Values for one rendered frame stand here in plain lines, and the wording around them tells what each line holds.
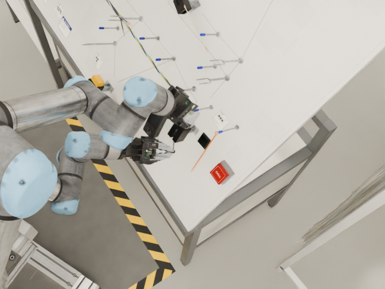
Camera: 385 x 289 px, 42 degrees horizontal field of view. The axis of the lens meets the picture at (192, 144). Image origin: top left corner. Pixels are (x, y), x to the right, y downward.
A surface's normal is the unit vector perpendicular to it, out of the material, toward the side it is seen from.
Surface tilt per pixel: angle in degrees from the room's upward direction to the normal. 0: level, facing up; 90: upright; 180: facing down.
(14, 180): 12
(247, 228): 0
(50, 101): 50
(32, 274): 0
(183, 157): 54
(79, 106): 74
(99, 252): 0
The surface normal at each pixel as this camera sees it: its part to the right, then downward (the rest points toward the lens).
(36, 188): 0.83, 0.50
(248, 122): -0.63, 0.18
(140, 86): -0.39, -0.11
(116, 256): 0.06, -0.39
